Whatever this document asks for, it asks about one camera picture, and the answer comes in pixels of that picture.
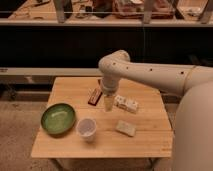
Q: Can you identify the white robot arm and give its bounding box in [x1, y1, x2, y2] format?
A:
[98, 50, 213, 171]

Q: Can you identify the brown snack bar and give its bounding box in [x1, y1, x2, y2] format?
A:
[88, 88, 102, 106]

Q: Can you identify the white sponge block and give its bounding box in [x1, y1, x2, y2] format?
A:
[116, 120, 136, 137]

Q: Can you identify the clear plastic cup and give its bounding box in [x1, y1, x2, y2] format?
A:
[76, 118, 97, 142]

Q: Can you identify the wooden table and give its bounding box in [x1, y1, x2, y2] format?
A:
[30, 76, 175, 171]

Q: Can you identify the green ceramic bowl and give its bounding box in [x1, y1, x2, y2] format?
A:
[41, 103, 76, 135]

